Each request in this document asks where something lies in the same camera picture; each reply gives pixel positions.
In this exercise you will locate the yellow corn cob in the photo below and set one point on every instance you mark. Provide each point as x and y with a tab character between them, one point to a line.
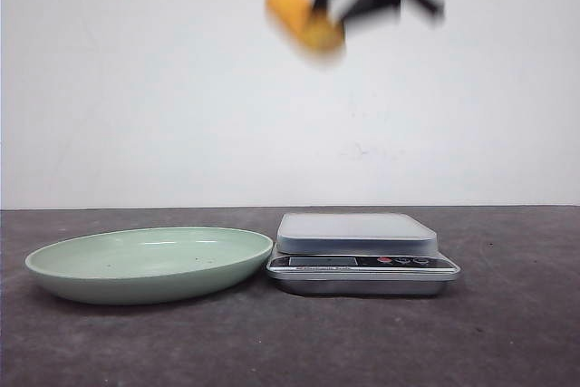
311	32

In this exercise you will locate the silver digital kitchen scale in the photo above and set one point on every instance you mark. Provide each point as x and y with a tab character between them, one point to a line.
376	253

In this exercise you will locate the light green plate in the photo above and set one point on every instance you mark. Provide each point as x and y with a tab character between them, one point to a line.
148	265

